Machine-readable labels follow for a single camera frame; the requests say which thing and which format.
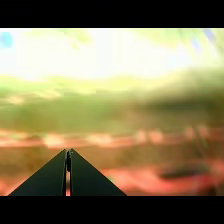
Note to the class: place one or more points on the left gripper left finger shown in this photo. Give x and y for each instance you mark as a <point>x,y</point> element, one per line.
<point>46,181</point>

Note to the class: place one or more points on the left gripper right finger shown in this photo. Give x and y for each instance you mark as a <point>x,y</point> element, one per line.
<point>90,181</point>

